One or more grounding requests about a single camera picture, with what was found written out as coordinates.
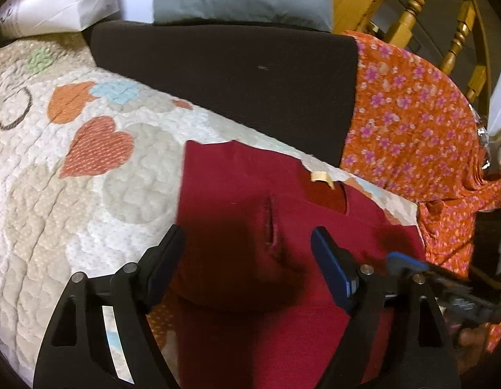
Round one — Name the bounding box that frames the dark red garment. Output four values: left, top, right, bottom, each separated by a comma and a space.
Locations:
169, 140, 427, 389

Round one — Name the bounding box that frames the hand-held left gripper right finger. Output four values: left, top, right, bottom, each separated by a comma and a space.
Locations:
310, 227, 464, 389

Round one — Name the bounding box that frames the dark brown cushion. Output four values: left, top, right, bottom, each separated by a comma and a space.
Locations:
89, 20, 358, 168

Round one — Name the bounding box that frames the wooden chair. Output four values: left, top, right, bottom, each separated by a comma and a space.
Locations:
368, 0, 491, 103

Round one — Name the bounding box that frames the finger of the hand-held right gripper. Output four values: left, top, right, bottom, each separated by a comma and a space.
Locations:
386, 252, 474, 292

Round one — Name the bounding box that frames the orange floral cloth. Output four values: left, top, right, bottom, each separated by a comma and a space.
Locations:
340, 30, 501, 353

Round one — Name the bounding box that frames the heart print quilt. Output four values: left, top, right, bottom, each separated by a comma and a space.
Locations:
0, 32, 421, 389

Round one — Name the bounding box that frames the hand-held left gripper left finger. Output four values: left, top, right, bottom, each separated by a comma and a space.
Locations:
32, 224, 186, 389

